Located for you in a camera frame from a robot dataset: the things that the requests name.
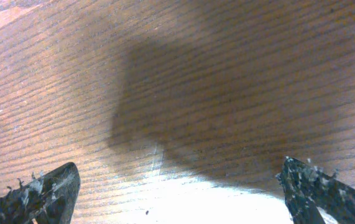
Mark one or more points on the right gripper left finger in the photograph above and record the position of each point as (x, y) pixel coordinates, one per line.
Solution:
(50, 198)

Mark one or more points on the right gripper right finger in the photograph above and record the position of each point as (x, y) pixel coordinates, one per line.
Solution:
(307, 188)

